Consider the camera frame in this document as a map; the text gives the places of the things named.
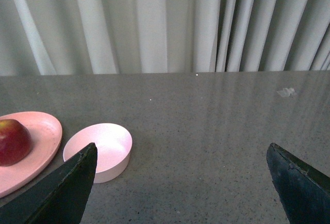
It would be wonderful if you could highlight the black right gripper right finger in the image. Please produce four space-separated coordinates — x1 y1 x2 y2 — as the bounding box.
266 143 329 223

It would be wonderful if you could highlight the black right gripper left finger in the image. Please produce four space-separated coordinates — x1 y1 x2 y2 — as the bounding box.
1 143 97 223

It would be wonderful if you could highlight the red apple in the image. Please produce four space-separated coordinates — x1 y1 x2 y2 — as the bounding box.
1 119 33 167

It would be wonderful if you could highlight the pink bowl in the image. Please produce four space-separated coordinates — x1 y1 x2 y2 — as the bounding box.
63 123 133 183

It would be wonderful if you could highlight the pink plate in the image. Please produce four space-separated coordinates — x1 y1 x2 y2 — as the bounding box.
1 111 62 198

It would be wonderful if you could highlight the white scrap on table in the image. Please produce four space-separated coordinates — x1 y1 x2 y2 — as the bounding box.
277 88 297 98

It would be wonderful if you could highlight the white curtain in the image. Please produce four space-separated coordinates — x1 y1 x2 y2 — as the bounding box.
1 0 329 76

